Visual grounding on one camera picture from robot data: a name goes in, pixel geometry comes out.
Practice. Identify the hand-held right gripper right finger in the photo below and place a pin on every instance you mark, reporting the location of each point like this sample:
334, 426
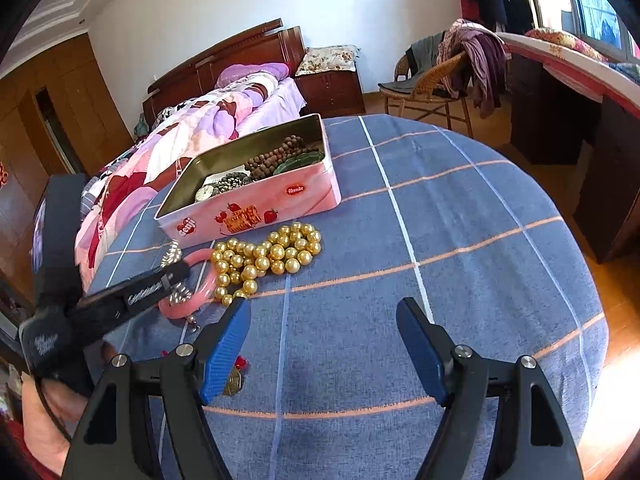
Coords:
422, 355

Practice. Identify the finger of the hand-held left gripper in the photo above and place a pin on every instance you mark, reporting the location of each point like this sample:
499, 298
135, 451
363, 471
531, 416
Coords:
145, 291

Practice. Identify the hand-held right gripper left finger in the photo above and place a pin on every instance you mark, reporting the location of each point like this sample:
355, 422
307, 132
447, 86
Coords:
225, 350

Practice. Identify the pink bangle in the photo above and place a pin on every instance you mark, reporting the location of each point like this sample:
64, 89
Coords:
182, 312

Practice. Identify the silver wristwatch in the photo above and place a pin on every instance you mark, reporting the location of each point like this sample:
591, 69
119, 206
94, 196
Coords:
205, 193

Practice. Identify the pink tin box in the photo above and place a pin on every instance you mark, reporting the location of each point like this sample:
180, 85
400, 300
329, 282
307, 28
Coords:
280, 200

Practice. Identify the person's left hand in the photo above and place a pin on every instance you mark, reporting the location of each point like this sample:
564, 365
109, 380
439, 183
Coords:
50, 420

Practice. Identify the blue checked tablecloth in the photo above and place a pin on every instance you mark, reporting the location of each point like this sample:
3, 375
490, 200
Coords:
400, 260

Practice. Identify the wooden wardrobe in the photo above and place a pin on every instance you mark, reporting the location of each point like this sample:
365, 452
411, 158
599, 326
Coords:
30, 135

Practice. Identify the pink patchwork quilt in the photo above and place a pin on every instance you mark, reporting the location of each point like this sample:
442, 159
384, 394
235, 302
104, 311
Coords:
150, 160

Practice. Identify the black and white patterned cloth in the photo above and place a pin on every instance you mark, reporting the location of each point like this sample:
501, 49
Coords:
172, 115

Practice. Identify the purple pillow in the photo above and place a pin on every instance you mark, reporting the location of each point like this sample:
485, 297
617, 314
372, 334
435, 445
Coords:
250, 72

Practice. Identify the wooden bed headboard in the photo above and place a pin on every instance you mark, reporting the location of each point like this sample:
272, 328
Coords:
220, 55

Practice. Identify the dark wooden desk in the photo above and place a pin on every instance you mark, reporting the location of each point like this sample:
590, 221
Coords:
555, 120

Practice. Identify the wicker chair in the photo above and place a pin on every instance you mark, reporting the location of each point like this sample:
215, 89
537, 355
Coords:
425, 85

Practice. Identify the wooden nightstand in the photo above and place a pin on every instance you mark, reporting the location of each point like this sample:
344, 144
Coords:
332, 92

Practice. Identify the floral cushion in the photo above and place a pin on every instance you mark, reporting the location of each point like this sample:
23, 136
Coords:
330, 59

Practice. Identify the dark grey garment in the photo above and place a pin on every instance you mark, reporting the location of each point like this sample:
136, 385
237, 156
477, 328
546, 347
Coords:
420, 55

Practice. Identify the purple pink garment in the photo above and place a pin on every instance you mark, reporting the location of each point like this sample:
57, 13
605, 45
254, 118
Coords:
480, 55

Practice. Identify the white red desk cloth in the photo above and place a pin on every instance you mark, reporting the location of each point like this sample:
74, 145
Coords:
550, 57

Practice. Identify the floral pillow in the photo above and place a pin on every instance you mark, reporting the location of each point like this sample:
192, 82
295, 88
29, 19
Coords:
565, 40

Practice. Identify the red garment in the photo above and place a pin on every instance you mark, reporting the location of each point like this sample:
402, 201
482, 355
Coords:
470, 10

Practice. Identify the pile of folded clothes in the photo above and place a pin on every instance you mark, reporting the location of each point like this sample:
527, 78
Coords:
627, 72

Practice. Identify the window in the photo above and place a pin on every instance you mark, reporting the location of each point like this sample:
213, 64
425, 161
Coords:
590, 5

